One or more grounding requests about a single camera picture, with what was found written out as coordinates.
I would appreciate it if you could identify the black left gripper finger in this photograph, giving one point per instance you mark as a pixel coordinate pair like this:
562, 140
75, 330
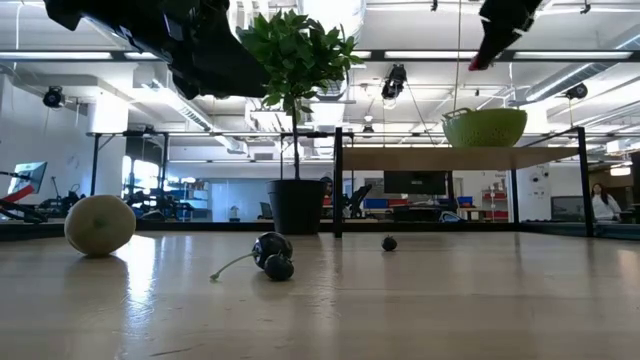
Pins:
225, 75

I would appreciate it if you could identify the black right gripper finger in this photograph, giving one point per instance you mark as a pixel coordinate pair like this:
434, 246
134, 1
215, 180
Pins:
495, 42

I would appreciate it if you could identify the green-brown kiwi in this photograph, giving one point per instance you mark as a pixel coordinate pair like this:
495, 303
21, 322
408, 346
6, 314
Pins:
100, 225

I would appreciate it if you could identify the dark blueberry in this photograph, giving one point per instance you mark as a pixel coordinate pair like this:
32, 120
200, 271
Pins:
278, 268
389, 243

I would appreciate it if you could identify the black background robot arm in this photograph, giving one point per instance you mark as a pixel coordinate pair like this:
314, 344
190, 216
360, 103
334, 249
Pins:
361, 197

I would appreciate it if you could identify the black overhead beam with lights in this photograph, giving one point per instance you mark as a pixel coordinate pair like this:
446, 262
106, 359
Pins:
425, 56

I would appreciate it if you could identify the green plant in black pot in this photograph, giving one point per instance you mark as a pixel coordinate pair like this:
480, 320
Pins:
300, 60

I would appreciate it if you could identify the green plastic colander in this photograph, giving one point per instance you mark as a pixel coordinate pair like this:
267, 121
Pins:
484, 129

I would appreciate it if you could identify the wooden shelf with black legs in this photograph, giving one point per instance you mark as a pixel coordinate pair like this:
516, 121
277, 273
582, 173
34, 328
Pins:
450, 158

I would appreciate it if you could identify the person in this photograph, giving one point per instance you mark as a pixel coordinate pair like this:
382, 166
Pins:
327, 185
604, 202

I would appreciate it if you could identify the dark cherry with green stem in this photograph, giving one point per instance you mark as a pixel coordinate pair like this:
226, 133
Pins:
272, 246

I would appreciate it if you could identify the dark monitor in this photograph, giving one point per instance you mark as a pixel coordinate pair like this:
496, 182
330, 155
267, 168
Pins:
567, 207

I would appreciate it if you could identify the tilted computer monitor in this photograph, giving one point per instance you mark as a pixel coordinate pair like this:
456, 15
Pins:
29, 177

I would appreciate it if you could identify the black ceiling camera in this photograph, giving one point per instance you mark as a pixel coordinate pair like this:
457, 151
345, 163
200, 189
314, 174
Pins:
52, 96
577, 91
395, 80

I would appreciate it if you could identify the black wall screen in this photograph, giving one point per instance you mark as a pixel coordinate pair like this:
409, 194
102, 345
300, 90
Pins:
415, 182

